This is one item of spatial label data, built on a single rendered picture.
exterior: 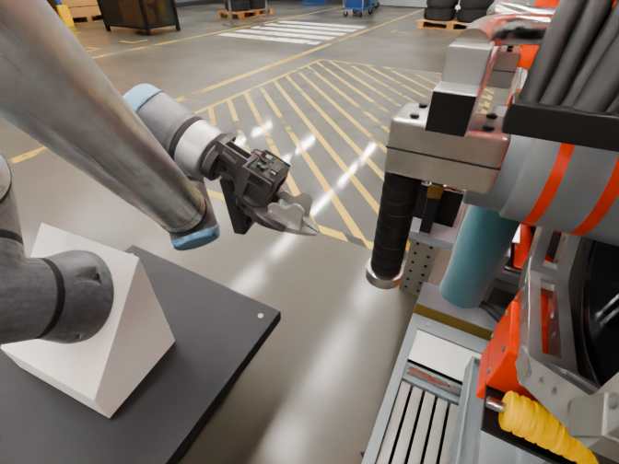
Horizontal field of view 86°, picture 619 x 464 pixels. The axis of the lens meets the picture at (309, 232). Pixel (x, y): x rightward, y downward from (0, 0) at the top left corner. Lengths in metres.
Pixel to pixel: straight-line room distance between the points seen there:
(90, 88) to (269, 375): 1.01
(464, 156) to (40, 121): 0.33
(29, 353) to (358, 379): 0.87
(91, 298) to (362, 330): 0.88
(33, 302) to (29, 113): 0.44
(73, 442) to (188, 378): 0.23
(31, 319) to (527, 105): 0.72
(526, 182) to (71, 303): 0.74
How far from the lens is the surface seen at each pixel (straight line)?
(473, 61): 0.28
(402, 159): 0.30
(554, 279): 0.73
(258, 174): 0.52
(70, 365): 0.88
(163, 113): 0.59
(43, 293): 0.73
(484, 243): 0.67
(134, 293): 0.78
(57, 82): 0.32
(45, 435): 0.96
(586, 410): 0.40
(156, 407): 0.88
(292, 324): 1.29
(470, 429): 1.04
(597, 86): 0.27
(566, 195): 0.45
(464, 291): 0.75
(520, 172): 0.44
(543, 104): 0.26
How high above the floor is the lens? 1.05
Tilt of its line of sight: 39 degrees down
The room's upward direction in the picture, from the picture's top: straight up
